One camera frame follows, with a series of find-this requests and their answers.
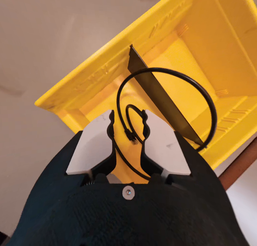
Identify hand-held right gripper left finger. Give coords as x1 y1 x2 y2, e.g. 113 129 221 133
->
65 109 117 186

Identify black ethernet cable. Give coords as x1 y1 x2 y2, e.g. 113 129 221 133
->
111 67 218 180

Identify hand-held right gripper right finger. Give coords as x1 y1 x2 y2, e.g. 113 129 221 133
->
140 109 191 185

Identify yellow storage bin with divider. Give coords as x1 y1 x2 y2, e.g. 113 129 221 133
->
34 0 257 184

